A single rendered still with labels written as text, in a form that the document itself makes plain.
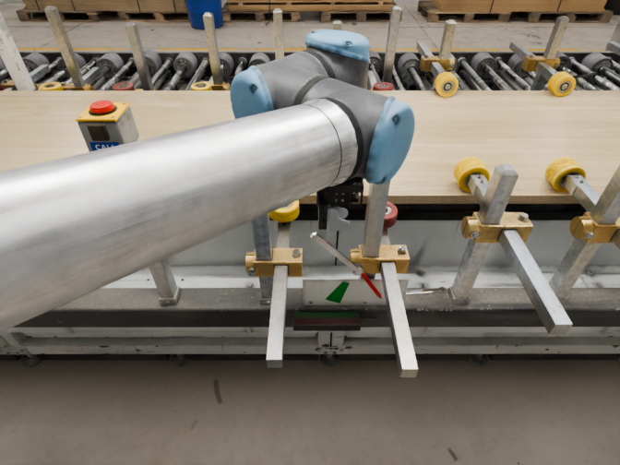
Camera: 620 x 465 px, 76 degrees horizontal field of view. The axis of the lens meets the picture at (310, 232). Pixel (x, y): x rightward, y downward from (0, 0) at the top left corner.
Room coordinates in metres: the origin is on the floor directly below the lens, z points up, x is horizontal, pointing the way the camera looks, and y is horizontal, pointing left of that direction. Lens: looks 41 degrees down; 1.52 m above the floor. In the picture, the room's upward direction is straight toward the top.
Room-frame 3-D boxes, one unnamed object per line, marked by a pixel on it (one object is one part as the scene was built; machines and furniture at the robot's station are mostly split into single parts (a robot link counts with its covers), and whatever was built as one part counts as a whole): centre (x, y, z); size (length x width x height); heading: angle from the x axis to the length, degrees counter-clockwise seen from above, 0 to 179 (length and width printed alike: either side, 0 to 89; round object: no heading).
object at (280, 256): (0.67, 0.09, 0.84); 0.13 x 0.06 x 0.05; 90
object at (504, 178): (0.67, -0.39, 0.86); 0.03 x 0.03 x 0.48; 0
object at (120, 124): (0.67, 0.37, 1.18); 0.07 x 0.07 x 0.08; 0
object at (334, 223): (0.58, -0.05, 1.03); 0.06 x 0.03 x 0.09; 90
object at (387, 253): (0.67, -0.16, 0.85); 0.13 x 0.06 x 0.05; 90
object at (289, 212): (0.81, 0.07, 0.85); 0.08 x 0.08 x 0.11
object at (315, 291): (0.65, -0.11, 0.75); 0.26 x 0.01 x 0.10; 90
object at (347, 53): (0.59, -0.04, 1.31); 0.10 x 0.09 x 0.12; 137
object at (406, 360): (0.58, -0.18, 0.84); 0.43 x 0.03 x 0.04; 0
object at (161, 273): (0.67, 0.37, 0.93); 0.05 x 0.04 x 0.45; 90
